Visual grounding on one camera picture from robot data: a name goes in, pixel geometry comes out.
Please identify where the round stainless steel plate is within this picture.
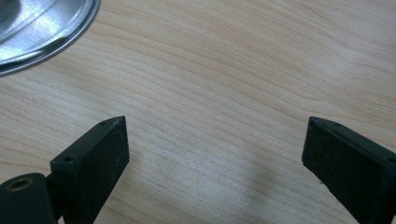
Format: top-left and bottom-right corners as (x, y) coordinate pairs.
(0, 0), (102, 77)

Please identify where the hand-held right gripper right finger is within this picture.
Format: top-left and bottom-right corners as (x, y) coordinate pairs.
(301, 116), (396, 224)

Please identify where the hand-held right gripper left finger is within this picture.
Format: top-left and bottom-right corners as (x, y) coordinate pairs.
(49, 115), (131, 224)

